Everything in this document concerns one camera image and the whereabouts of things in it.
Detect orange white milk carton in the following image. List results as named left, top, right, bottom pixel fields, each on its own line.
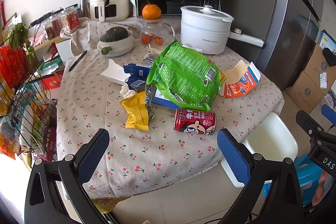
left=219, top=60, right=261, bottom=98

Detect red drink can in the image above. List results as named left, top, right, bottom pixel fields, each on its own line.
left=173, top=109, right=217, bottom=135

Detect yellow snack wrapper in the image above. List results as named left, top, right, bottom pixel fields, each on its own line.
left=120, top=92, right=149, bottom=131

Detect white tissue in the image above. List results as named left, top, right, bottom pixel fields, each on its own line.
left=120, top=85, right=137, bottom=99

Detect white paper box piece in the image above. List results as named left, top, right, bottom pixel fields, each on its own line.
left=101, top=59, right=131, bottom=85

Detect green snack bag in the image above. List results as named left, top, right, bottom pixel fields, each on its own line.
left=146, top=40, right=226, bottom=111

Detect blue white carton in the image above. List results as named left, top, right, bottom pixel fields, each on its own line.
left=123, top=63, right=151, bottom=90

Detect white trash bin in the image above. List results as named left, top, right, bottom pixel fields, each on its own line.
left=217, top=113, right=298, bottom=188

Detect blue plastic stool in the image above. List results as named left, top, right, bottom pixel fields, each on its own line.
left=262, top=152, right=326, bottom=207

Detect lower cardboard box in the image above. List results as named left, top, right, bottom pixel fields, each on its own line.
left=286, top=72, right=323, bottom=114

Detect cardboard box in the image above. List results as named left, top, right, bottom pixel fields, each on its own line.
left=286, top=72, right=323, bottom=114
left=304, top=45, right=335, bottom=96

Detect upper cardboard box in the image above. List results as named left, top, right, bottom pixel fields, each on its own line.
left=304, top=45, right=335, bottom=96

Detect black pouch on box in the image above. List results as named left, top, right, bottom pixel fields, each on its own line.
left=322, top=47, right=336, bottom=67

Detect blue white product box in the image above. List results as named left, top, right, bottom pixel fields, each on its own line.
left=318, top=30, right=336, bottom=55

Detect grey refrigerator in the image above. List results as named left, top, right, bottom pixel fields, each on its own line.
left=221, top=0, right=323, bottom=89

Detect cherry print tablecloth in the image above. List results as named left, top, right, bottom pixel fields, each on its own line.
left=56, top=18, right=284, bottom=199

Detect black pen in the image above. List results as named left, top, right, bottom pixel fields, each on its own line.
left=69, top=50, right=88, bottom=72

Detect white electric cooking pot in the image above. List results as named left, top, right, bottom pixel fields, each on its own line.
left=181, top=5, right=264, bottom=55

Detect green lime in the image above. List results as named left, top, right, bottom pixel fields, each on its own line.
left=101, top=46, right=112, bottom=56

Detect white stacked bowls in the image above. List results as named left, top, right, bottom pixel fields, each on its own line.
left=97, top=29, right=135, bottom=57

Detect dark green pumpkin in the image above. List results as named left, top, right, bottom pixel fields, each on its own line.
left=100, top=26, right=129, bottom=42

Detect red labelled storage jar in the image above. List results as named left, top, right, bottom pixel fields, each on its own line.
left=60, top=5, right=80, bottom=35

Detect small orange left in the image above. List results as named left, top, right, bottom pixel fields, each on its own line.
left=141, top=34, right=154, bottom=44

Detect small orange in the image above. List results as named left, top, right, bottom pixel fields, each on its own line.
left=154, top=36, right=164, bottom=45
left=141, top=34, right=154, bottom=44

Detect small orange right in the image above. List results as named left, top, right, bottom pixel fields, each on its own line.
left=154, top=36, right=164, bottom=45

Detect glass teapot jar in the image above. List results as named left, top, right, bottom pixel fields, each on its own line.
left=140, top=17, right=175, bottom=46

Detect large orange on jar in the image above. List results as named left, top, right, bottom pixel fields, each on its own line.
left=142, top=1, right=161, bottom=20

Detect black wire rack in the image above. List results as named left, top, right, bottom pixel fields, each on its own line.
left=1, top=23, right=56, bottom=161

